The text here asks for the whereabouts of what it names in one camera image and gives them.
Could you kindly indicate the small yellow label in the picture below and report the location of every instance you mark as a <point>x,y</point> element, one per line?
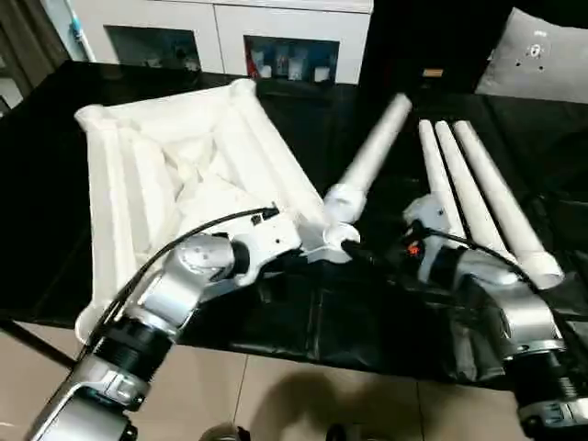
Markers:
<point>432,72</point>

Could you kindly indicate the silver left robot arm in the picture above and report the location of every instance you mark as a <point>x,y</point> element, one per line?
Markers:
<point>175,285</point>

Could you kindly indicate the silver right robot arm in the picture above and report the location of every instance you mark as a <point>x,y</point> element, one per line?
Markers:
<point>514,312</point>

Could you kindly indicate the grey curtain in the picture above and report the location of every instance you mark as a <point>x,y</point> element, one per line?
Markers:
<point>18,41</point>

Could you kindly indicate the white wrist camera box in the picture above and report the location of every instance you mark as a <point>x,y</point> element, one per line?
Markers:
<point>276,237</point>
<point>424,216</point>

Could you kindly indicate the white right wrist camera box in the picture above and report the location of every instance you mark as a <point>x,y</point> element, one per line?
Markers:
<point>424,216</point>

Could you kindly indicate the white glass-door cabinet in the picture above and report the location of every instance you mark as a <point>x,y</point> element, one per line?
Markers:
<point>230,28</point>

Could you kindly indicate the black work mat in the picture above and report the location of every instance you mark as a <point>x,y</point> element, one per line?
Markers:
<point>55,184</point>

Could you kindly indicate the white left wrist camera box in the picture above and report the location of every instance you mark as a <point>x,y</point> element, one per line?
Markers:
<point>276,237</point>

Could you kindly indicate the light grey cushion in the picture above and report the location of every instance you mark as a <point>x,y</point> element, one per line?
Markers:
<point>542,60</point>

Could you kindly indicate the black cabinet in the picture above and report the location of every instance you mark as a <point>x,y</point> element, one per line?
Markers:
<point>413,37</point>

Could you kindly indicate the white plastic table top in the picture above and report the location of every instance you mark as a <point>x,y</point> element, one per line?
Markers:
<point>184,165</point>

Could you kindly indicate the black stand leg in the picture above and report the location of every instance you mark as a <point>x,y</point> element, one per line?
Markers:
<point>32,340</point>

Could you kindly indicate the white plastic table leg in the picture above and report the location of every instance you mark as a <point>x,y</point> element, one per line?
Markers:
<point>464,184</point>
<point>436,165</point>
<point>372,156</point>
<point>501,202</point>

